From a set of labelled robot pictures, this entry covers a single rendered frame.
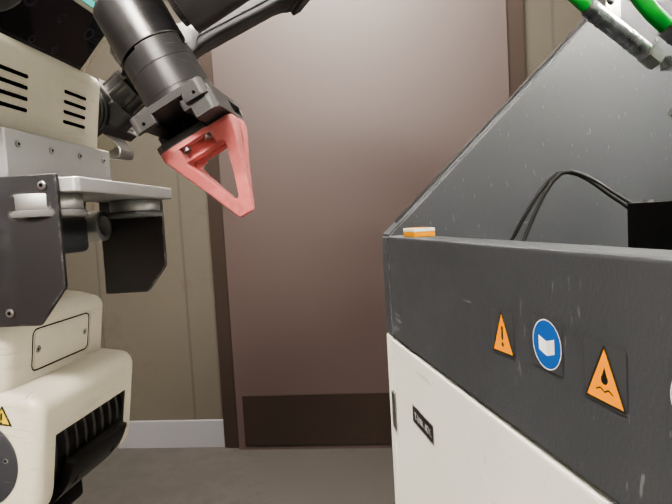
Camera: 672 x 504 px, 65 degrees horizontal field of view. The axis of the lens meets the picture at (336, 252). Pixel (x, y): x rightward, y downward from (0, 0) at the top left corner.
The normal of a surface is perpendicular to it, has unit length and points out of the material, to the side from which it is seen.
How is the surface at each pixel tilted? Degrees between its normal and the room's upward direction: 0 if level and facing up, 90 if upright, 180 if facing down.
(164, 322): 90
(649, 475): 90
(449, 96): 90
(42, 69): 98
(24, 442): 90
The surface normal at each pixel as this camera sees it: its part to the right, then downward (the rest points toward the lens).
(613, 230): 0.17, 0.05
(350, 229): -0.10, 0.07
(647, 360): -0.98, 0.07
